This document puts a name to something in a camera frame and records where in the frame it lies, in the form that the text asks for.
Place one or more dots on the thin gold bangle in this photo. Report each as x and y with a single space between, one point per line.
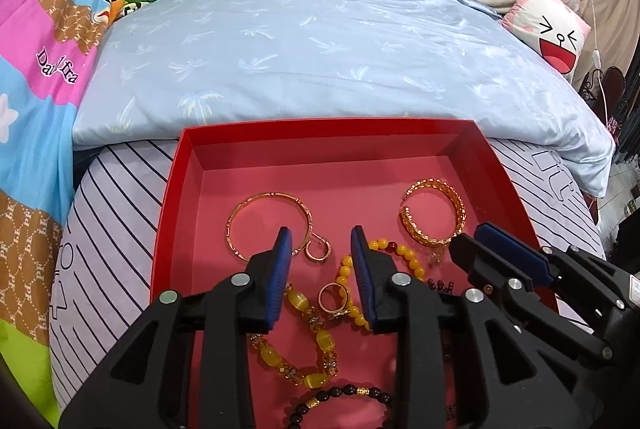
270 194

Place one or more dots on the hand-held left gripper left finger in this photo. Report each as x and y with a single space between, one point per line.
280 274

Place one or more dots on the pink bunny face pillow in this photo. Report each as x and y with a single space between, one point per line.
550 24

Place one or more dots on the dark ornate metal chair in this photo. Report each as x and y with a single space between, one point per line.
612 81

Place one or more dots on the red shallow box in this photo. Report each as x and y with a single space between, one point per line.
300 159

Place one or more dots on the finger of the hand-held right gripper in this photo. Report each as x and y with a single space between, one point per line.
520 254
480 264

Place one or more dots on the gold hoop earring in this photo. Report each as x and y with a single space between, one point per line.
320 259

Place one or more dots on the colourful cartoon quilt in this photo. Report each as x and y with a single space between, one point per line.
40 109

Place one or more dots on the light blue pillow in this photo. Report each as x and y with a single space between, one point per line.
300 49

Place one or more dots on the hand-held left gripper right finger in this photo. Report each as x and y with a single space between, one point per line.
360 274

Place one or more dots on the wide gold filigree bangle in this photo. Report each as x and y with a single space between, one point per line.
425 236

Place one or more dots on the grey striped bedsheet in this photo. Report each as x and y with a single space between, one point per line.
115 209

